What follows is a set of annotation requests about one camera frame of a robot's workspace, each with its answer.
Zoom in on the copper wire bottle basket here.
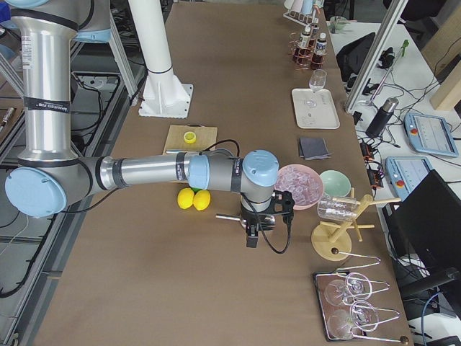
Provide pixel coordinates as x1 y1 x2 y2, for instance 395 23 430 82
290 23 327 70

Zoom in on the cream rabbit tray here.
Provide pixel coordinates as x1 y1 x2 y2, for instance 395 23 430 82
291 88 340 130

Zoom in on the black mirror tray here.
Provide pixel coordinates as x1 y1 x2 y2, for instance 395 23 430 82
313 272 409 345

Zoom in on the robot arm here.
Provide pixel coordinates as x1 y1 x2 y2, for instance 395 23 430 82
5 1 294 248

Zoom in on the tea bottle near pedestal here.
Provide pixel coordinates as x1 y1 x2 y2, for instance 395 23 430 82
310 32 327 70

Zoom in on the blue teach pendant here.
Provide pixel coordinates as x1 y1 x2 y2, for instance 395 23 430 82
404 113 459 157
385 156 433 200

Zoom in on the clear glass on rack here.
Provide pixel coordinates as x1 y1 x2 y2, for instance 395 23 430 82
317 195 359 221

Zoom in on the black monitor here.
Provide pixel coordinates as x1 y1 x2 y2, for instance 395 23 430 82
395 170 460 270

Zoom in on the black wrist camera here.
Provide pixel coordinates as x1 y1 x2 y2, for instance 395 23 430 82
269 190 295 218

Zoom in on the wooden glass drying rack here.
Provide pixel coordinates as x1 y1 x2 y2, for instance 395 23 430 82
311 195 401 261

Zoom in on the yellow lemon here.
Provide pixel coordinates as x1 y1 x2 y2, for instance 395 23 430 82
193 190 211 211
176 187 194 210

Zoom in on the steel ice scoop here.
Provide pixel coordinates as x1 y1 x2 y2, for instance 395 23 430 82
215 213 276 231

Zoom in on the wine glass lying lower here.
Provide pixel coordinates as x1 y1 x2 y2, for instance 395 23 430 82
327 301 379 340

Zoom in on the pink bowl with ice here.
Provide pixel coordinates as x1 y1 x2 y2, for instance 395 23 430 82
275 164 324 210

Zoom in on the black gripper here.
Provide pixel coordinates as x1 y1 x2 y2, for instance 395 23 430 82
241 193 294 248

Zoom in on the wine glass lying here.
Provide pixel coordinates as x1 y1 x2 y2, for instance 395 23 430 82
324 272 372 306
327 301 379 340

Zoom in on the yellow lemon lower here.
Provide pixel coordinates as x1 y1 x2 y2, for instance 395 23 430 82
193 190 211 211

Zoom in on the clear wine glass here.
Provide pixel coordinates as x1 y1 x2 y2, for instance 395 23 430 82
306 69 327 107

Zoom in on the blue teach pendant far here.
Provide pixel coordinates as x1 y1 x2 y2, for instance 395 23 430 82
404 113 459 157

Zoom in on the half lemon slice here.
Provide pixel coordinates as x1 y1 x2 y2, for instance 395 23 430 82
183 131 197 144

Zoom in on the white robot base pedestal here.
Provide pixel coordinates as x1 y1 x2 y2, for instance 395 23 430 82
129 0 193 119

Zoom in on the grey folded cloth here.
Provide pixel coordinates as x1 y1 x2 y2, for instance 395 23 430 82
298 137 331 160

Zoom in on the wine glass lying upper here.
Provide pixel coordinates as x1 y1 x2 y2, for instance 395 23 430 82
324 272 372 306

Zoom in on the bamboo cutting board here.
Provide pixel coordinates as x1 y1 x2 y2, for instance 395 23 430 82
163 125 218 154

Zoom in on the black thermos bottle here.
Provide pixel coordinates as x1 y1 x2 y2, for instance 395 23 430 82
365 97 399 138

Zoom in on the yellow lemon upper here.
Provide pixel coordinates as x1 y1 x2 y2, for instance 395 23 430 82
176 187 194 210

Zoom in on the tea bottle by handle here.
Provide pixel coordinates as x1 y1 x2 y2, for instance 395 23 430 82
292 25 311 64

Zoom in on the green bowl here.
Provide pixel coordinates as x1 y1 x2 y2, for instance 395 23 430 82
320 170 352 197

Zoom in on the blue teach pendant near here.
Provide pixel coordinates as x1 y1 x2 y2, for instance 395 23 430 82
385 156 433 200

